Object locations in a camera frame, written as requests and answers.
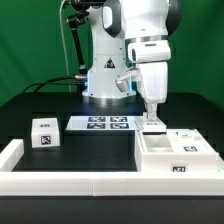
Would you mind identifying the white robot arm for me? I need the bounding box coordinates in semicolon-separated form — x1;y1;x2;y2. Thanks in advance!
83;0;181;120

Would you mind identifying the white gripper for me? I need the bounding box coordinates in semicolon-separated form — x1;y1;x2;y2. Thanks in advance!
128;40;171;120

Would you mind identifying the white hanging cable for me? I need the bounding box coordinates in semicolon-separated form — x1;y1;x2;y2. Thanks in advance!
58;0;73;94

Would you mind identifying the black cable bundle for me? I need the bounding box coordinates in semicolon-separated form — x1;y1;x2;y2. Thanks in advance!
22;74;89;94

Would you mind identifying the white U-shaped fence wall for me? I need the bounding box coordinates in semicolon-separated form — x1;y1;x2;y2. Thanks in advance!
0;139;224;196

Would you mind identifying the white door panel with tags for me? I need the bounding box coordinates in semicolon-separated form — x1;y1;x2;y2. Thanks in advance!
135;112;166;133

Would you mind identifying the white cabinet body box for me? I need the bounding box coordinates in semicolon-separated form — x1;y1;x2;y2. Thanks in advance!
134;131;219;173

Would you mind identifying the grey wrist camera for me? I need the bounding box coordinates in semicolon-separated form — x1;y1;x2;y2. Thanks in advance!
115;67;140;92

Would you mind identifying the white cabinet top block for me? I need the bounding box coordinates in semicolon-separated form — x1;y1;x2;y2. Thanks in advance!
31;118;60;148

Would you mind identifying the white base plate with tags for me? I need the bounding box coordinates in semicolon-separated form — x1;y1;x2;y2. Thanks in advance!
66;116;136;131

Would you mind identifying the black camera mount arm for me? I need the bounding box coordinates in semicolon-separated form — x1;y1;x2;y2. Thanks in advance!
66;0;108;81

